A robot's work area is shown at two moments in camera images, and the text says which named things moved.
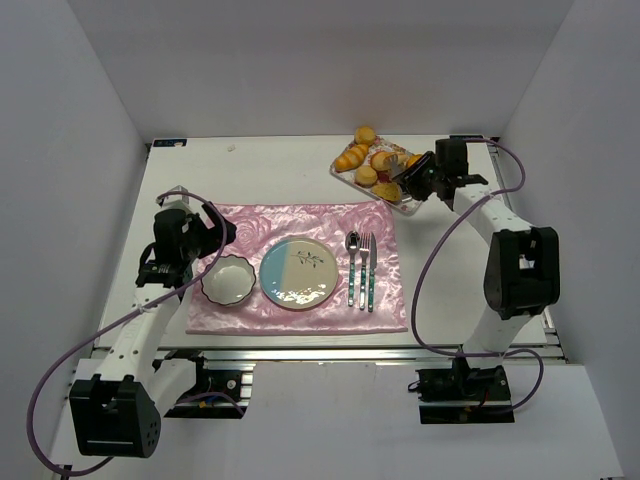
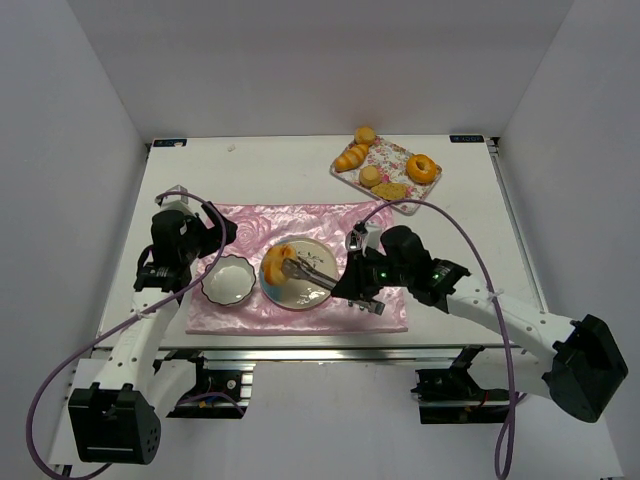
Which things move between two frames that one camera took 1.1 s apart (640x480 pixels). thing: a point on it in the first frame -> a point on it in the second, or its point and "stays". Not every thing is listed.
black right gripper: [420, 175] -> [357, 278]
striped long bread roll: [352, 158] stays
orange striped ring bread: [381, 161] -> [274, 258]
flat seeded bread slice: [389, 191] stays
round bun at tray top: [364, 135] stays
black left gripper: [210, 232] stays
